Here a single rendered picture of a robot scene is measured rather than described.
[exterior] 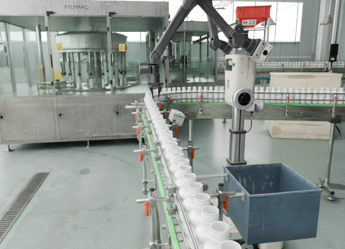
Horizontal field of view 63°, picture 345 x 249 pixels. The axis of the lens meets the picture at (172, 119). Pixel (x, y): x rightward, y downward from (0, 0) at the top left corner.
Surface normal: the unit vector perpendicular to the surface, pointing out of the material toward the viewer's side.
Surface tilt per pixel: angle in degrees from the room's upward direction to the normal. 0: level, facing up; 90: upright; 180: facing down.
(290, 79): 90
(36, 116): 90
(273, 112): 90
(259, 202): 90
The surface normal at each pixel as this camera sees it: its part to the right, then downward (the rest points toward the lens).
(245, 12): -0.16, 0.21
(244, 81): 0.15, 0.39
